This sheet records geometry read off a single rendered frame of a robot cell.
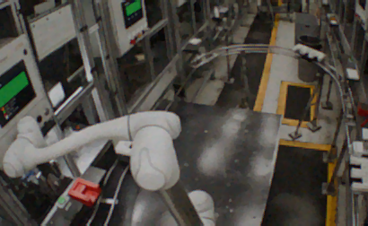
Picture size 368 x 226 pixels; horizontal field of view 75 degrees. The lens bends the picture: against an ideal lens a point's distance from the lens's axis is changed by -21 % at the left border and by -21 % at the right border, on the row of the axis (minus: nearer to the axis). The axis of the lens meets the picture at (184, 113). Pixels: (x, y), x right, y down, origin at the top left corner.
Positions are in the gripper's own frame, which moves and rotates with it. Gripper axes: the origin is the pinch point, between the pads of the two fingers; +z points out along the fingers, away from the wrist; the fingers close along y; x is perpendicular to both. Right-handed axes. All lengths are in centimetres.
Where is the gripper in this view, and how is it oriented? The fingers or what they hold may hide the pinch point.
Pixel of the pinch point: (56, 190)
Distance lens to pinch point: 146.9
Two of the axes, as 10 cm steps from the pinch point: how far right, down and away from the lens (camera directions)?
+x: 9.4, 0.8, -3.4
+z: 1.1, 8.6, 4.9
